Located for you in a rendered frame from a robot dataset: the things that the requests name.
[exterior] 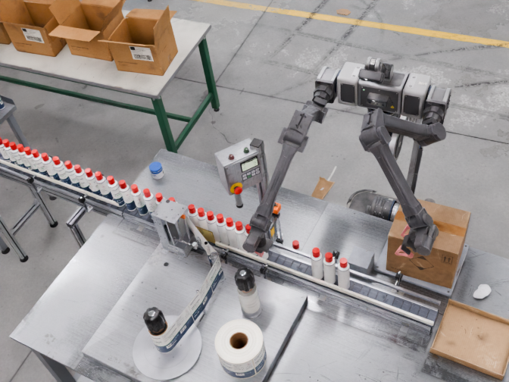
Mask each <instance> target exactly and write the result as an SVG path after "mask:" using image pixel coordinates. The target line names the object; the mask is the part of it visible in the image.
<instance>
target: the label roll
mask: <svg viewBox="0 0 509 382"><path fill-rule="evenodd" d="M215 349H216V351H217V354H218V357H219V360H220V363H221V366H222V368H223V370H224V371H225V372H226V373H227V374H228V375H229V376H231V377H234V378H238V379H246V378H250V377H253V376H255V375H256V374H257V373H259V372H260V371H261V369H262V368H263V367H264V365H265V362H266V360H267V352H266V349H265V345H264V338H263V335H262V333H261V329H260V328H259V327H258V326H257V325H256V324H255V323H254V322H252V321H249V320H245V319H236V320H232V321H229V322H227V323H226V324H225V325H223V326H222V327H221V328H220V329H219V330H218V332H217V335H216V337H215Z"/></svg>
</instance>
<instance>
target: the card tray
mask: <svg viewBox="0 0 509 382"><path fill-rule="evenodd" d="M429 352H431V353H433V354H436V355H439V356H441V357H443V358H445V359H448V360H451V361H453V362H457V363H458V364H461V365H464V366H467V367H468V368H472V369H474V370H476V371H480V372H482V373H484V374H487V375H489V376H492V377H495V378H498V379H499V380H503V378H504V374H505V372H506V369H507V364H508V362H509V319H506V318H503V317H500V316H498V315H494V314H492V313H489V312H485V311H483V310H481V309H478V308H474V307H472V306H470V305H466V304H463V303H461V302H458V301H455V300H453V299H449V300H448V304H447V307H446V310H445V313H444V315H443V317H442V321H441V323H440V325H439V329H438V331H437V333H436V337H435V339H434V341H433V344H432V347H430V351H429Z"/></svg>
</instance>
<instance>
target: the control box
mask: <svg viewBox="0 0 509 382"><path fill-rule="evenodd" d="M250 143H251V140H250V139H249V138H248V139H245V140H243V141H241V142H238V143H236V144H235V145H233V146H230V147H228V148H226V149H223V150H221V151H219V152H216V153H215V154H214V155H215V158H216V162H217V168H218V171H219V175H220V181H221V183H222V184H223V186H224V188H225V189H226V191H227V192H228V193H229V195H230V196H232V195H234V194H235V193H234V188H235V187H236V186H240V187H242V190H244V189H247V188H249V187H250V186H254V185H255V184H257V183H260V182H261V181H263V176H262V171H261V173H260V174H257V175H255V176H253V177H250V178H248V179H247V180H244V181H242V175H243V174H245V173H247V172H249V171H252V170H254V169H255V168H258V167H260V170H261V162H260V157H259V152H257V151H256V150H255V149H254V150H252V149H250V146H249V144H250ZM245 147H247V148H248V149H249V151H250V152H249V153H248V154H244V152H243V151H244V150H243V149H244V148H245ZM230 154H233V155H234V157H235V159H234V160H233V161H230V160H229V155H230ZM255 156H258V164H259V165H258V166H256V167H254V168H251V169H249V170H247V171H245V172H242V171H241V167H240V163H242V162H244V161H247V160H249V159H250V158H253V157H255Z"/></svg>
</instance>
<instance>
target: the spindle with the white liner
mask: <svg viewBox="0 0 509 382"><path fill-rule="evenodd" d="M234 278H235V282H236V286H237V291H238V294H239V300H240V303H241V308H242V313H243V315H244V316H245V317H247V318H255V317H257V316H259V314H260V313H261V303H260V301H259V297H258V290H257V286H256V283H255V277H254V274H253V272H252V270H250V269H248V268H247V267H243V268H239V269H238V270H237V272H236V273H235V275H234Z"/></svg>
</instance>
